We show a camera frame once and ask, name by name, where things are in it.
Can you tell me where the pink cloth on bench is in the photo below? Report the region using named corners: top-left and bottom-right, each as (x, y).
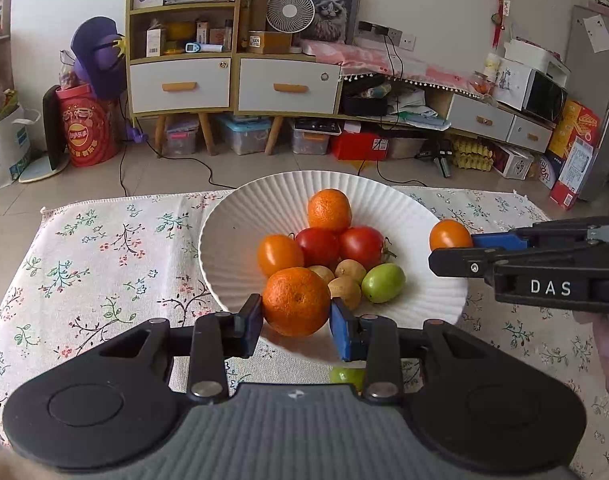
top-left (300, 40), bottom-right (481, 99)

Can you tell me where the clear storage bin blue lid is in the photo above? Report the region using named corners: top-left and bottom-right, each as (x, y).
top-left (216, 114), bottom-right (272, 156)

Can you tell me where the black floor cable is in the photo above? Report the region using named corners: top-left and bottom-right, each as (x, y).
top-left (118, 98), bottom-right (236, 198)

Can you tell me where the yellow egg carton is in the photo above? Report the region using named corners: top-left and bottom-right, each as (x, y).
top-left (452, 138), bottom-right (493, 172)

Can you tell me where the green round fruit back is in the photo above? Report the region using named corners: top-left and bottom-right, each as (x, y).
top-left (329, 366), bottom-right (365, 392)

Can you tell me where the framed cat picture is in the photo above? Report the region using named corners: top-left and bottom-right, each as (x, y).
top-left (300, 0), bottom-right (360, 44)

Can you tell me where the wooden cabinet with drawers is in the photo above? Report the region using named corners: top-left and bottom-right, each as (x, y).
top-left (126, 0), bottom-right (344, 154)

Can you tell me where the red tomato with stem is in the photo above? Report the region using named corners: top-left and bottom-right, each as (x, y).
top-left (295, 228), bottom-right (341, 269)

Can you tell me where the large orange mandarin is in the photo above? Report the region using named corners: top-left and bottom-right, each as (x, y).
top-left (307, 188), bottom-right (352, 232)

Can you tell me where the low wooden tv bench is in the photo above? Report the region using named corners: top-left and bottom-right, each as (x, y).
top-left (339, 71), bottom-right (557, 154)

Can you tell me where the white paper shopping bag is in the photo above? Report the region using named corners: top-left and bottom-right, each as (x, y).
top-left (0, 105), bottom-right (42, 188)

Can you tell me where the green oval fruit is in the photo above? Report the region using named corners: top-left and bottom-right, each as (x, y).
top-left (361, 263), bottom-right (407, 304)

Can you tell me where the red snack bucket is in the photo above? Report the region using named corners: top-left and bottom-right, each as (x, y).
top-left (56, 84), bottom-right (118, 168)

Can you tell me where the white desk fan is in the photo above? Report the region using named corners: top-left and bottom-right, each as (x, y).
top-left (262, 0), bottom-right (315, 54)

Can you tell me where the orange tomato back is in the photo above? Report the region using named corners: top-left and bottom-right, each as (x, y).
top-left (429, 219), bottom-right (474, 250)

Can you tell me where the red box under bench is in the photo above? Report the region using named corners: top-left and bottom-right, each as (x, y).
top-left (331, 132), bottom-right (389, 162)

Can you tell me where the white microwave oven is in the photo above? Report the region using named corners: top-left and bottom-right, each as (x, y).
top-left (492, 58), bottom-right (567, 124)

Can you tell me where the orange tomato front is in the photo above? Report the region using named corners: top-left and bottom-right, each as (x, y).
top-left (257, 234), bottom-right (305, 278)

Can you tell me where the orange tomato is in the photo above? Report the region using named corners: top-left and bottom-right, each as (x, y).
top-left (257, 234), bottom-right (305, 278)
top-left (429, 219), bottom-right (474, 250)

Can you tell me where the lone orange mandarin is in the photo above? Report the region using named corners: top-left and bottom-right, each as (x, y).
top-left (262, 266), bottom-right (331, 338)

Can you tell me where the purple plush toy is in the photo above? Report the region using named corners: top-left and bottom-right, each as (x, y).
top-left (70, 16), bottom-right (126, 101)

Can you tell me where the beige longan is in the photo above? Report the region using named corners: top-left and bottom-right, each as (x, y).
top-left (327, 275), bottom-right (362, 311)
top-left (335, 259), bottom-right (367, 285)
top-left (310, 266), bottom-right (336, 284)

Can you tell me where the floral tablecloth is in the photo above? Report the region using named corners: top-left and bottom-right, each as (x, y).
top-left (0, 192), bottom-right (609, 479)

